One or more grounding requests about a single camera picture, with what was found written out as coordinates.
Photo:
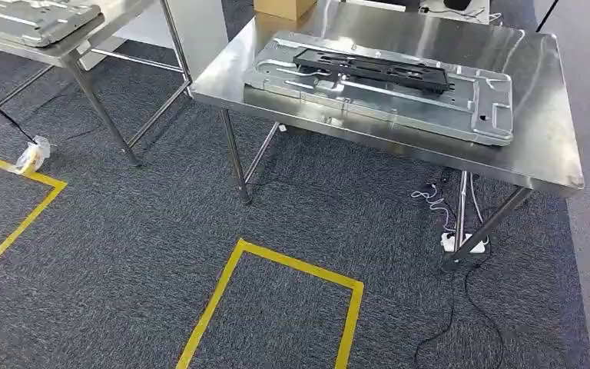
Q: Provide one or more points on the black plastic plate bracket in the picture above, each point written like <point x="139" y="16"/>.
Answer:
<point x="376" y="69"/>

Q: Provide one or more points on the silver sheet metal panel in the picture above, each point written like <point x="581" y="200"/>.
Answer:
<point x="402" y="112"/>
<point x="20" y="20"/>

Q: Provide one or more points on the white power strip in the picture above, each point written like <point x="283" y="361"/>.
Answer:
<point x="447" y="243"/>

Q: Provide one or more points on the brown cardboard box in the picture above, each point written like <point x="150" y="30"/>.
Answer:
<point x="282" y="7"/>

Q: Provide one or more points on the large steel table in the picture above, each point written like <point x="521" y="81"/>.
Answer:
<point x="529" y="127"/>

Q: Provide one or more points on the small steel table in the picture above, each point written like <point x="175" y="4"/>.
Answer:
<point x="117" y="12"/>

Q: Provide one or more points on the yellow floor tape rectangle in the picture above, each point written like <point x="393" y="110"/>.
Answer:
<point x="45" y="179"/>

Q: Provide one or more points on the clear plastic bag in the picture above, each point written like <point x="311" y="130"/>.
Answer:
<point x="33" y="155"/>

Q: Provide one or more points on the thin black rod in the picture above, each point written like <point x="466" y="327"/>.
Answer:
<point x="0" y="113"/>

